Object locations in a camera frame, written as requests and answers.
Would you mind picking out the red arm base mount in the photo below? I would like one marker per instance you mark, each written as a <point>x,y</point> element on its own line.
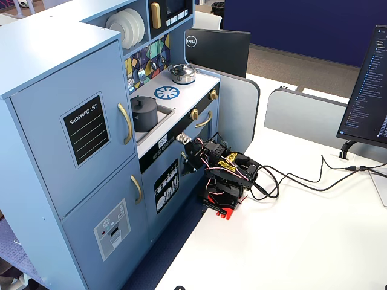
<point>228,214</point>

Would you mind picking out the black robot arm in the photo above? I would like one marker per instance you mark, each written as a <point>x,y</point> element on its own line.
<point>229,181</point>

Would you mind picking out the gray desk divider panel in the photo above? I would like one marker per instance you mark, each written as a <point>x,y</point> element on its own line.
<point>239,105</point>
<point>302,117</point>

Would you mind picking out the black Dell monitor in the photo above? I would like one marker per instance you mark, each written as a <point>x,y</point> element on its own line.
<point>217,51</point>

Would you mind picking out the steel whisk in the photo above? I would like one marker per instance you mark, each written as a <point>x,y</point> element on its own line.
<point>163,60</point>

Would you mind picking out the black microwave door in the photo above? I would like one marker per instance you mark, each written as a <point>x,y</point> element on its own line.
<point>155,32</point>

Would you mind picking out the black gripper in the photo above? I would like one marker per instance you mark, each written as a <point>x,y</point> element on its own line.
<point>191,150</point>

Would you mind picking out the blue toy kitchen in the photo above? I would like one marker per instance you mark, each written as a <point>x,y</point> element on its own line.
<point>45,45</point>

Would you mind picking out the steel ladle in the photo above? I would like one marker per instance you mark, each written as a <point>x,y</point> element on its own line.
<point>153,66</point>

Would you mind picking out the silver flat stand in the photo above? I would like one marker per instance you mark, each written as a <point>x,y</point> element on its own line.
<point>381,187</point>

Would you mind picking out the steel slotted spatula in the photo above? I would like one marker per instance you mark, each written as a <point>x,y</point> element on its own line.
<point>141,75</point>

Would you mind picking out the gold stove knob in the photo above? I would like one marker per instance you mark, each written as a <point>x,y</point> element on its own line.
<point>213,95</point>
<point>194,114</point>

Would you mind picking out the white plate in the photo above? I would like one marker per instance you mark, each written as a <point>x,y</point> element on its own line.
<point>142,27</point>
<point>119,30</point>
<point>136,30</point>

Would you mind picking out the small black round object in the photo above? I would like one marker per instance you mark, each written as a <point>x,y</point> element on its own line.
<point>180,288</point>

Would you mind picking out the gray round pot lid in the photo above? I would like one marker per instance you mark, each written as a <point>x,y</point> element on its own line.
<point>145,105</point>

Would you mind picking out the blue ice dispenser fridge door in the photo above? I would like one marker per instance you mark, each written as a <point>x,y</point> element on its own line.
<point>81,241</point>

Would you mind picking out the black trash bin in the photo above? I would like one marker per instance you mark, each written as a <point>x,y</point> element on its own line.
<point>218,8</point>

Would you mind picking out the monitor showing code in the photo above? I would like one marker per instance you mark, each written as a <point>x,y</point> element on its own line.
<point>369,90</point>

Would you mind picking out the blue dishwasher door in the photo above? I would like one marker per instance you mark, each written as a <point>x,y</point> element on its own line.
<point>148,196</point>

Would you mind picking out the steel skimmer spoon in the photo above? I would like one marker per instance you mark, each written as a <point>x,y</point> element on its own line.
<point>130,86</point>

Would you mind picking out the black monitor stand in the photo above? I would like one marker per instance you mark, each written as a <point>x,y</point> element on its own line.
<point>346,148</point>

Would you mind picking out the gray cooking pot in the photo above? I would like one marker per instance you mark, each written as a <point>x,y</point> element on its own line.
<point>145,122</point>

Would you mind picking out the black table clamp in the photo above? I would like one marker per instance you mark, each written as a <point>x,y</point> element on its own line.
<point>214,208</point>

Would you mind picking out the blue oven door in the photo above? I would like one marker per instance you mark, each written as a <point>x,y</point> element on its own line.
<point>213,121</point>

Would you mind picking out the white chair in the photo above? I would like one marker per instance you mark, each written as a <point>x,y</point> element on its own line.
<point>208,21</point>

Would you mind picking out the steel pot with lid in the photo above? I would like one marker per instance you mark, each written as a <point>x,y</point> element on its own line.
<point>181,77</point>

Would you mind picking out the gray sink basin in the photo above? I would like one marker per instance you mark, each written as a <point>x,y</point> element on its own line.
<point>164,116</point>

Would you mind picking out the blue shopping list fridge door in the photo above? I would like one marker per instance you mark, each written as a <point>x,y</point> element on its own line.
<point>39,136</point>

